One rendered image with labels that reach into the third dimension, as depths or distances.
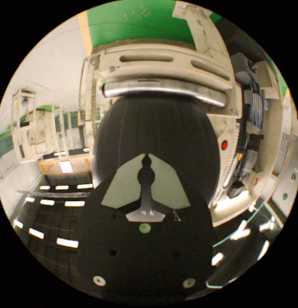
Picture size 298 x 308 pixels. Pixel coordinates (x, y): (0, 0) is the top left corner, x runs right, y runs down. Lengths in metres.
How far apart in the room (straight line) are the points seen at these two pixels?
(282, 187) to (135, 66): 0.75
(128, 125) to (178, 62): 0.18
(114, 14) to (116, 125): 1.05
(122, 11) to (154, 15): 0.26
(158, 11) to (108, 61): 0.89
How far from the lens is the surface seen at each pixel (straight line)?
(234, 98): 0.31
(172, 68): 0.23
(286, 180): 0.65
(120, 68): 0.23
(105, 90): 0.25
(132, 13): 1.09
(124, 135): 0.15
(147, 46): 0.26
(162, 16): 1.11
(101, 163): 0.16
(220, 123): 0.40
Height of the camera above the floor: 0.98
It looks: 21 degrees up
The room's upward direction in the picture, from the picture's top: 180 degrees counter-clockwise
